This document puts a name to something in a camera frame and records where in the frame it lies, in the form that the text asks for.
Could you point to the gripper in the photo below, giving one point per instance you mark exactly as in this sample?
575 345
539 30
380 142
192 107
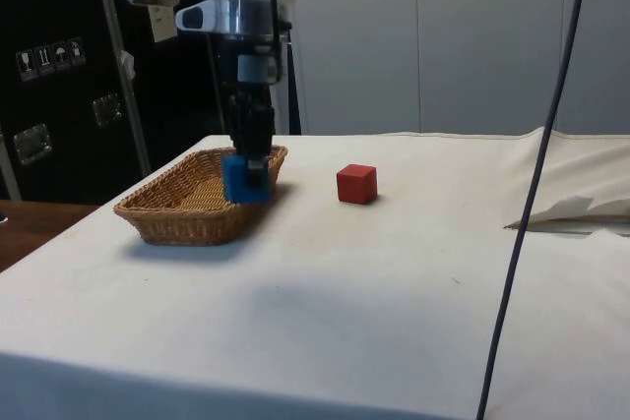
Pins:
229 66

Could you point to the blue cube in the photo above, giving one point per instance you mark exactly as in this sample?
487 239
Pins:
236 184

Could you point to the wicker basket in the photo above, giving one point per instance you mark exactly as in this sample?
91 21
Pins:
172 223

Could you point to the red cube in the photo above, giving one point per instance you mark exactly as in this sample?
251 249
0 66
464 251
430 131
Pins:
357 184

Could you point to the pale locker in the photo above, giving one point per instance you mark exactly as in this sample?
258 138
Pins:
492 46
359 71
605 46

